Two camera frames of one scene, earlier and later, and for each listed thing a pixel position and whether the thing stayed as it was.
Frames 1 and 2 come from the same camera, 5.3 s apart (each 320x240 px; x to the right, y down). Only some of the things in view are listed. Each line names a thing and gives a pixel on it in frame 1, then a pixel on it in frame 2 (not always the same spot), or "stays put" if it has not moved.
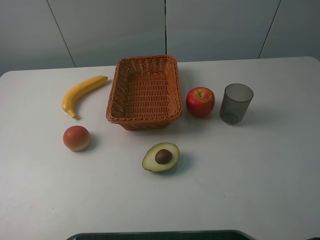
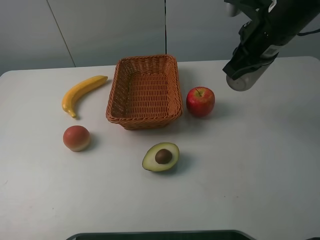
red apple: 200,101 stays put
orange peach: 76,138 stays put
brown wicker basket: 145,93 stays put
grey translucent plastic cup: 235,102 → 248,80
